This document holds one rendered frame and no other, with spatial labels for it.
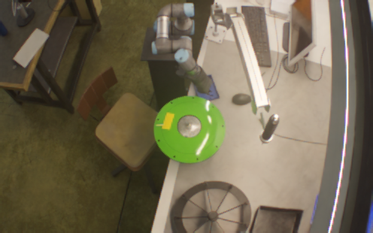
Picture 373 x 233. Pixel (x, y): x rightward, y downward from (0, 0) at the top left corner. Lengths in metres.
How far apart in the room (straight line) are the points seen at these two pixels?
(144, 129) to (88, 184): 0.87
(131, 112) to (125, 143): 0.20
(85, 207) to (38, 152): 0.66
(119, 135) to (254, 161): 0.82
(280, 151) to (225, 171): 0.30
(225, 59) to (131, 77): 1.21
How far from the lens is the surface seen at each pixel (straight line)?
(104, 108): 2.28
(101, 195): 2.75
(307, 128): 1.89
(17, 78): 2.20
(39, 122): 3.13
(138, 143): 2.12
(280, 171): 1.79
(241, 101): 1.84
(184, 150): 1.60
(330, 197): 0.61
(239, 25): 1.42
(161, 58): 2.06
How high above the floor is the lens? 2.61
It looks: 68 degrees down
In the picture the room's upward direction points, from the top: 2 degrees counter-clockwise
